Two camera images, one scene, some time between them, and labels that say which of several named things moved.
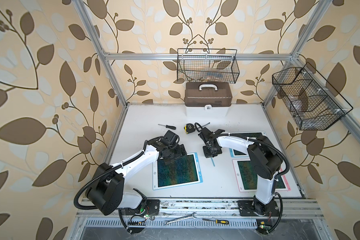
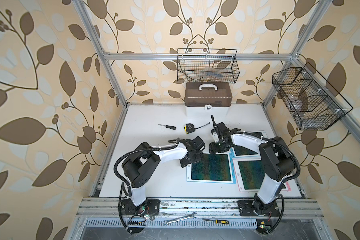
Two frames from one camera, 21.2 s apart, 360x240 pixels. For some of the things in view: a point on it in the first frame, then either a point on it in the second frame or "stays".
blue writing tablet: x=185 y=171 → x=213 y=168
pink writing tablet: x=246 y=177 stays
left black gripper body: x=175 y=153 → x=197 y=156
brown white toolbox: x=207 y=99 stays
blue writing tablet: x=235 y=153 stays
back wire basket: x=207 y=65 stays
